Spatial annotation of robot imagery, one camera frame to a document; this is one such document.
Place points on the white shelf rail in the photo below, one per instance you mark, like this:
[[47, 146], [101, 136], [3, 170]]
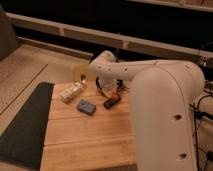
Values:
[[138, 45]]

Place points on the black rectangular box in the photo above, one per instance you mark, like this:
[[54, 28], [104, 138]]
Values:
[[111, 101]]

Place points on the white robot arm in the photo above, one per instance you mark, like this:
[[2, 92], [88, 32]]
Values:
[[159, 98]]

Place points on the blue sponge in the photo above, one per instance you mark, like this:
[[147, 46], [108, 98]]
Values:
[[86, 107]]

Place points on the grey couch corner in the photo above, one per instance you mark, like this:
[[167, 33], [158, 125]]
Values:
[[8, 39]]

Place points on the dark floor mat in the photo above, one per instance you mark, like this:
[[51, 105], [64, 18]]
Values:
[[23, 140]]

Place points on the dark ceramic bowl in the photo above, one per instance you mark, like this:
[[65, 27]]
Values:
[[120, 84]]

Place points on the white bottle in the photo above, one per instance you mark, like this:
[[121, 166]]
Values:
[[73, 90]]

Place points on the red pepper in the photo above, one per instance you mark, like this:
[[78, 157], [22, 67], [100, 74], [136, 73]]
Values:
[[114, 94]]

